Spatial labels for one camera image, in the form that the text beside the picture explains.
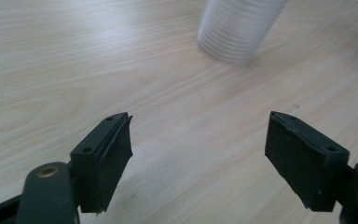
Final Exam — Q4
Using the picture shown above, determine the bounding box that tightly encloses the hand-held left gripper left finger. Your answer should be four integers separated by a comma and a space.
70, 112, 134, 215

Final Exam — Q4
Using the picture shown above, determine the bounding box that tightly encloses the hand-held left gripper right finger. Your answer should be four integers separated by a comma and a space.
264, 110, 351, 213

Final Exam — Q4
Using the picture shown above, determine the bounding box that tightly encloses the stack of clear plastic cups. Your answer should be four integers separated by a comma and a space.
195, 0, 289, 66

